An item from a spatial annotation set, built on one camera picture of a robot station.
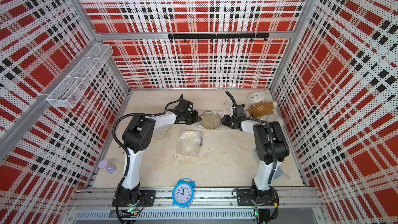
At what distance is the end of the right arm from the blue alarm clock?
368 millimetres

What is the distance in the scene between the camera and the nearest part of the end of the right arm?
762mm

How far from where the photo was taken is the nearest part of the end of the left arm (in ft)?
2.78

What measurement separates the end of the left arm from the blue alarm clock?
0.32 metres

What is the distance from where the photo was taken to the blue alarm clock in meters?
0.72
